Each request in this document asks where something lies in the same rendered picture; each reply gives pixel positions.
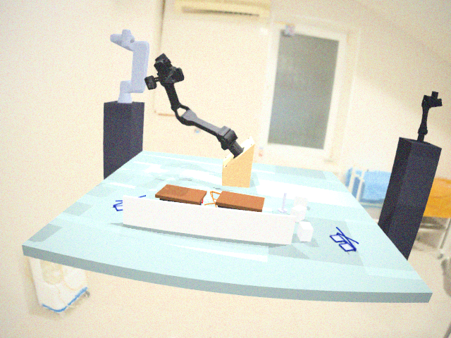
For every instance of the white flat rectangular panel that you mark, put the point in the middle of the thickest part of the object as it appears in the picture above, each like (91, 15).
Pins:
(208, 221)

